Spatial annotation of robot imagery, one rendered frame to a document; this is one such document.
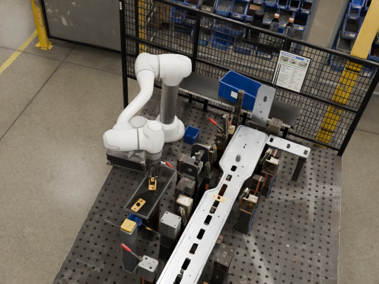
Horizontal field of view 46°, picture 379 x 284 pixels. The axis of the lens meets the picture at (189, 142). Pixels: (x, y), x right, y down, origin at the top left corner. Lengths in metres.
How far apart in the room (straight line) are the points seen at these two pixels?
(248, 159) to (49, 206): 1.81
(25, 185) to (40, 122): 0.78
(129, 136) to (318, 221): 1.53
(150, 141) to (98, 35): 3.14
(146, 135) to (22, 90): 3.05
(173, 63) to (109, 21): 2.51
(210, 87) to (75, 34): 2.33
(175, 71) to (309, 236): 1.38
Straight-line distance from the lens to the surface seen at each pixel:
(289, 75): 3.20
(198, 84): 3.34
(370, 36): 2.99
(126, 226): 2.35
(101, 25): 5.03
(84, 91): 4.88
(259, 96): 3.01
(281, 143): 3.06
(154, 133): 2.08
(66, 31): 5.29
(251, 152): 2.95
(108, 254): 2.81
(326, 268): 2.95
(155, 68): 2.51
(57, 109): 4.71
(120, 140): 2.10
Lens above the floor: 3.14
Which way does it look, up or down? 47 degrees down
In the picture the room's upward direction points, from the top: 6 degrees clockwise
